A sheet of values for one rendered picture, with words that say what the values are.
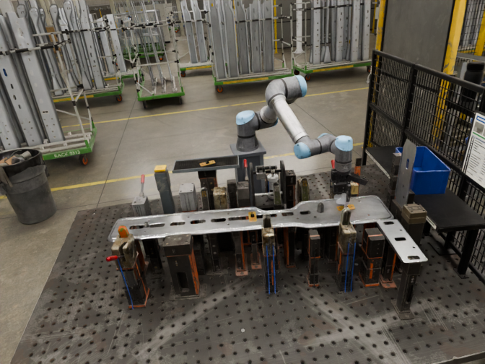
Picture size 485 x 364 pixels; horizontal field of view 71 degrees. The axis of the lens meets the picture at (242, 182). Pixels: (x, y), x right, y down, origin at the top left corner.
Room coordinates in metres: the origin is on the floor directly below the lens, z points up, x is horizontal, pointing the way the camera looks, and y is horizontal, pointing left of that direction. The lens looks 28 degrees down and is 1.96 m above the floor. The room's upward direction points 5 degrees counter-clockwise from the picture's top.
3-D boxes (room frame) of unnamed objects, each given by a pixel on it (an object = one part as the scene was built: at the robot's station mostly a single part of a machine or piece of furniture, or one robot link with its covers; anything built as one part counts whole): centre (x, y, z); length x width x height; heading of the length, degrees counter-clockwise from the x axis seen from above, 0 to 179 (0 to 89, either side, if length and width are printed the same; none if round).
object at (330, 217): (1.41, -0.01, 1.00); 1.38 x 0.22 x 0.02; 90
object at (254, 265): (1.44, -0.03, 0.84); 0.13 x 0.05 x 0.29; 0
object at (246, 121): (2.08, -0.06, 1.27); 0.13 x 0.12 x 0.14; 112
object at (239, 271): (1.42, 0.05, 0.84); 0.17 x 0.06 x 0.29; 0
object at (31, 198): (3.30, 2.31, 0.36); 0.54 x 0.50 x 0.73; 8
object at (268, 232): (1.25, -0.09, 0.87); 0.12 x 0.09 x 0.35; 0
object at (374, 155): (1.62, -0.93, 1.02); 0.90 x 0.22 x 0.03; 0
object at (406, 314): (1.04, -0.65, 0.84); 0.11 x 0.06 x 0.29; 0
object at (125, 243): (1.24, 0.55, 0.88); 0.15 x 0.11 x 0.36; 0
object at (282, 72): (8.70, -0.45, 0.88); 1.91 x 1.00 x 1.76; 95
